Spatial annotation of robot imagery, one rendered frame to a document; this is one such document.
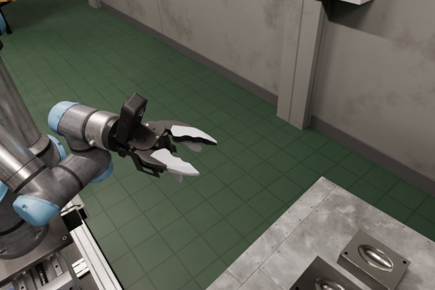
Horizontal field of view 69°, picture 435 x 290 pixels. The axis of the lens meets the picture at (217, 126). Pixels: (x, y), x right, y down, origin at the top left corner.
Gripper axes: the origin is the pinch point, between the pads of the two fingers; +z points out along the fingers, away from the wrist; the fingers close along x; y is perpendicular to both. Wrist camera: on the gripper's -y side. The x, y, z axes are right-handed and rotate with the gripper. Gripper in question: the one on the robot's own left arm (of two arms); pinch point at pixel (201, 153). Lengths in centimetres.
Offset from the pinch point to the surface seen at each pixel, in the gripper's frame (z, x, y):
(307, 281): 23, -8, 60
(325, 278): 27, -11, 61
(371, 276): 40, -17, 62
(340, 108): 16, -176, 140
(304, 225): 17, -30, 70
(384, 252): 43, -27, 64
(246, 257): 2, -10, 68
